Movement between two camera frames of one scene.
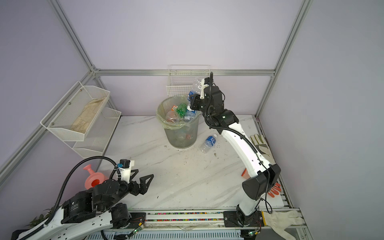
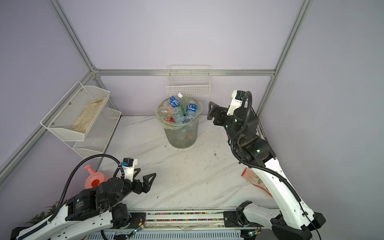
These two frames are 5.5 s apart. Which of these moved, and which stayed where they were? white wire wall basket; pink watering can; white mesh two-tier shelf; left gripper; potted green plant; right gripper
Moved: right gripper
Stayed: white wire wall basket; potted green plant; white mesh two-tier shelf; left gripper; pink watering can
